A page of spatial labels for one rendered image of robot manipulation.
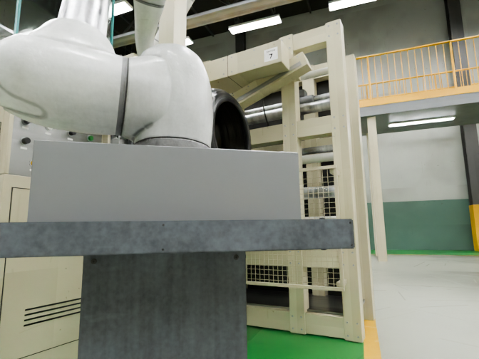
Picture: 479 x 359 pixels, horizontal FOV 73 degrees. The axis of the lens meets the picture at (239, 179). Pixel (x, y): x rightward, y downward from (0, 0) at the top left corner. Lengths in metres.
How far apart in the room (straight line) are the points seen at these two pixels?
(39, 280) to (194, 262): 1.36
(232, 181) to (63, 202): 0.23
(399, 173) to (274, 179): 10.34
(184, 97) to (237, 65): 1.60
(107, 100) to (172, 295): 0.35
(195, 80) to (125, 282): 0.39
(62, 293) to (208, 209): 1.51
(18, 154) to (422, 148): 10.32
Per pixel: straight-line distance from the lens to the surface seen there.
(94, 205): 0.47
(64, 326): 1.95
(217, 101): 1.77
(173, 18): 2.35
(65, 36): 0.69
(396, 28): 12.40
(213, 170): 0.47
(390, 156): 10.87
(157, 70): 0.65
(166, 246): 0.41
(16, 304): 1.80
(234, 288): 0.55
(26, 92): 0.65
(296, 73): 2.21
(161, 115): 0.62
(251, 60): 2.19
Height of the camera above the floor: 0.64
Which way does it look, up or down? 9 degrees up
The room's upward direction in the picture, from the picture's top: 1 degrees counter-clockwise
